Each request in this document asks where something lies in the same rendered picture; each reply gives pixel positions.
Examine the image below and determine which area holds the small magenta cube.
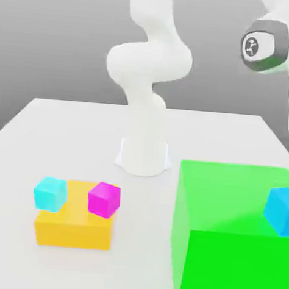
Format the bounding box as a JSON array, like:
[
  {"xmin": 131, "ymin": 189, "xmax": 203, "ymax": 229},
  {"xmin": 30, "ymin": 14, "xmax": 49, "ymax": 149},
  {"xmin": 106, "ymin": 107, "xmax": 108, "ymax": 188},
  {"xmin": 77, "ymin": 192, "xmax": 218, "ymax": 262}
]
[{"xmin": 85, "ymin": 180, "xmax": 122, "ymax": 221}]

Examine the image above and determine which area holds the small cyan cube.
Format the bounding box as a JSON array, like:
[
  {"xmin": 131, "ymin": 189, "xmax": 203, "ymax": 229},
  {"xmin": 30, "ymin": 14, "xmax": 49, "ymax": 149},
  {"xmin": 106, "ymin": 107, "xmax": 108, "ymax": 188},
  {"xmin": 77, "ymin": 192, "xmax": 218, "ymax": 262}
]
[{"xmin": 32, "ymin": 175, "xmax": 70, "ymax": 214}]

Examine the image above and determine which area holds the small blue cube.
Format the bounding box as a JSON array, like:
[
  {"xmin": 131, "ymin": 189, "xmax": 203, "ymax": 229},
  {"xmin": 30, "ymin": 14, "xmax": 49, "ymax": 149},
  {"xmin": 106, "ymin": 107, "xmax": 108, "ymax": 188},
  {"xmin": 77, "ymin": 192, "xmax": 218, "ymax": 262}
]
[{"xmin": 261, "ymin": 185, "xmax": 289, "ymax": 238}]

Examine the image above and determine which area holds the large orange box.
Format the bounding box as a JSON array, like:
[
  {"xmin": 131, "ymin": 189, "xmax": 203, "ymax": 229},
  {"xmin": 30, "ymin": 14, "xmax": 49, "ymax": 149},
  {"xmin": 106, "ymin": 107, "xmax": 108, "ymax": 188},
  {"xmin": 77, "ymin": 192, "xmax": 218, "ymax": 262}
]
[{"xmin": 32, "ymin": 177, "xmax": 120, "ymax": 252}]

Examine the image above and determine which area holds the large green box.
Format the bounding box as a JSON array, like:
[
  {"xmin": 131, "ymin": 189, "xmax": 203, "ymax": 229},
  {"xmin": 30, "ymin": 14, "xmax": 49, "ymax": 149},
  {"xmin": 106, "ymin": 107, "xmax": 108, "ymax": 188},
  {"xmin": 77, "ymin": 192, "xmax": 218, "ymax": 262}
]
[{"xmin": 166, "ymin": 158, "xmax": 289, "ymax": 289}]

